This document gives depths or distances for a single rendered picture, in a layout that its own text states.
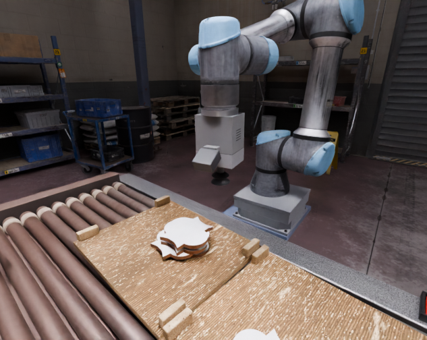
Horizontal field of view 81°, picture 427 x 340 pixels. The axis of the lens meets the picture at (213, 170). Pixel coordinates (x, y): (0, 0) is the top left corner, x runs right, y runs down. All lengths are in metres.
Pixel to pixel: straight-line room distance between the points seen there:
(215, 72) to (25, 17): 4.95
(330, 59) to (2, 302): 1.02
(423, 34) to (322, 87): 4.24
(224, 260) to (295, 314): 0.20
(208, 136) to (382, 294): 0.53
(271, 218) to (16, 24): 4.91
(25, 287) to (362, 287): 0.79
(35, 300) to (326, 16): 1.01
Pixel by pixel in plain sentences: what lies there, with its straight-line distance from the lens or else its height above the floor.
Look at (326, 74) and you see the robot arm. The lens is 0.85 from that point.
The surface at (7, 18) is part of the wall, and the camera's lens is 5.25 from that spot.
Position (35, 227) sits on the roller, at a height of 0.92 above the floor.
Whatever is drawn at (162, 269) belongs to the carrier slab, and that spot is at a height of 0.94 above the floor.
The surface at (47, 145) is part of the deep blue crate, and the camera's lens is 4.69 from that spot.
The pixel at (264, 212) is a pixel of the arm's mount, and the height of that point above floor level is 0.93.
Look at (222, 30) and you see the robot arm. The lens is 0.48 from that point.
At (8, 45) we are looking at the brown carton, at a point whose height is 1.74.
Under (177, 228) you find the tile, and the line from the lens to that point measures 0.70.
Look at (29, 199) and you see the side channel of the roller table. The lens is 1.16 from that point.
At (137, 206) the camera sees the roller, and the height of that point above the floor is 0.92.
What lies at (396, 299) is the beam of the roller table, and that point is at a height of 0.91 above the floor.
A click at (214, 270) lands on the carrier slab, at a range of 0.66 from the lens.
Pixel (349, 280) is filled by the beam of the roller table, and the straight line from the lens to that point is 0.74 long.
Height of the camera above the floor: 1.38
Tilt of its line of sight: 21 degrees down
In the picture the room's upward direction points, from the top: straight up
